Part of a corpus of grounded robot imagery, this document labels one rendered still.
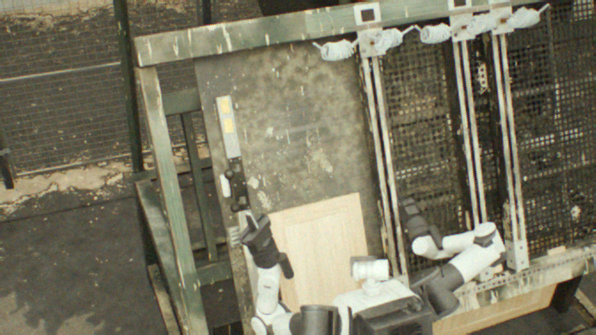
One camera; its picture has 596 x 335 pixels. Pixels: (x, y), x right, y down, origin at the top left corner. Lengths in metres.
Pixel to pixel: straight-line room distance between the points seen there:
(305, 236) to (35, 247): 2.27
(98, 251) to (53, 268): 0.28
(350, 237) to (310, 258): 0.18
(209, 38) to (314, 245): 0.88
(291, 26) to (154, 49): 0.49
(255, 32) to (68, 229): 2.49
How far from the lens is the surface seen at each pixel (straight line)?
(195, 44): 2.45
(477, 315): 3.68
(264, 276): 2.29
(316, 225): 2.72
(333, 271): 2.80
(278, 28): 2.53
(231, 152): 2.56
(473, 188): 2.95
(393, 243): 2.83
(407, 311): 2.25
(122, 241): 4.49
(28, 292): 4.34
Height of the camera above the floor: 3.11
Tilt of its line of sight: 39 degrees down
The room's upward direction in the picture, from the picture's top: 2 degrees clockwise
